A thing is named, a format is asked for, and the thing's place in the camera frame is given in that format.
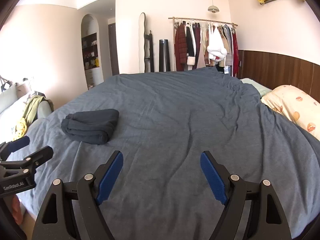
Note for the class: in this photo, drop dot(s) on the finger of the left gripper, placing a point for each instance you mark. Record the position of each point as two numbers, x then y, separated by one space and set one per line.
7 148
35 160

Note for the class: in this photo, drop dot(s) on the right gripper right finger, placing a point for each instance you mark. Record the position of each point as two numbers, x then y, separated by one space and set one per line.
266 218

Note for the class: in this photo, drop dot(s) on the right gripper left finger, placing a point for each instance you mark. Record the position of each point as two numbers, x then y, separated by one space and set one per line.
56 219

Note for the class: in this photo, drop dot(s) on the dark navy fleece pants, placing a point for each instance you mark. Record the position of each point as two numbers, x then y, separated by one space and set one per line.
92 127

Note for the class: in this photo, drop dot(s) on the person's left hand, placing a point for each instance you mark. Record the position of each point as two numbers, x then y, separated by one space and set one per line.
14 206

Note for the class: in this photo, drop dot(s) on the grey armchair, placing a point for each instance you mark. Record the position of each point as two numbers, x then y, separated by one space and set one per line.
12 107

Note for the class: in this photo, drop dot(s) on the floral peach pillow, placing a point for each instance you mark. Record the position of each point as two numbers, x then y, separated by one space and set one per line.
295 104

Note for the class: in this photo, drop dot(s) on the pale green pillow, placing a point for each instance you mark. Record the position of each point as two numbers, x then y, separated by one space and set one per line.
260 88

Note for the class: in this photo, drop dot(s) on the blue-grey bed duvet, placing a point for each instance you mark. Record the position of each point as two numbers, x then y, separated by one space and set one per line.
166 120

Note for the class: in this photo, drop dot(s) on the wooden headboard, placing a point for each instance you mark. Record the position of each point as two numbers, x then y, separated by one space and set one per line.
272 70

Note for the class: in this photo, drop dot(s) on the black tall cylinder stand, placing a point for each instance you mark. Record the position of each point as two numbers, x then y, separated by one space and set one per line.
164 57

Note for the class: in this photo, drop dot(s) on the clothes rack with garments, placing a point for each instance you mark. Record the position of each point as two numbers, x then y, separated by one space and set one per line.
199 43

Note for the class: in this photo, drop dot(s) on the hanging pendant lamp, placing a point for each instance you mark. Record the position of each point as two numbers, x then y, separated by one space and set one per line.
213 9

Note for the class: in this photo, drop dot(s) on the built-in wall shelf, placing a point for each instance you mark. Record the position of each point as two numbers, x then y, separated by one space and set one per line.
90 51

